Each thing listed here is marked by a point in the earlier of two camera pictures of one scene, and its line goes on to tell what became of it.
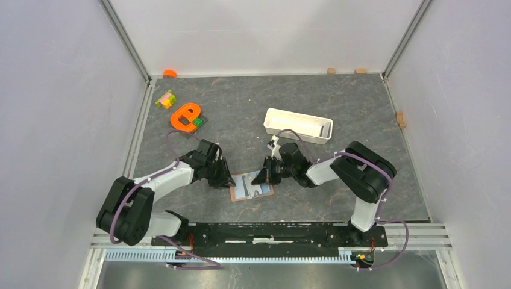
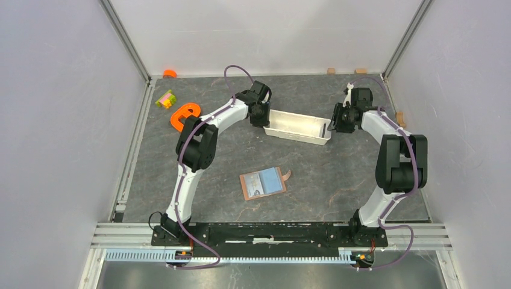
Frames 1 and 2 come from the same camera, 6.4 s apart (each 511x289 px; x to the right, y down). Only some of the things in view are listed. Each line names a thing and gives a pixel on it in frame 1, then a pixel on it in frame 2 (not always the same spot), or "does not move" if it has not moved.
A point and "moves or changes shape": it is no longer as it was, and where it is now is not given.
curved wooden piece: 400,120 does not move
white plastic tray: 313,129 does not move
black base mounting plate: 224,239 does not move
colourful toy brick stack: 166,100 does not move
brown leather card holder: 244,189 moves or changes shape
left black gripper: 225,179 -> 264,121
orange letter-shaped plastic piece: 190,111 does not move
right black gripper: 266,175 -> 337,123
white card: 249,177 does not move
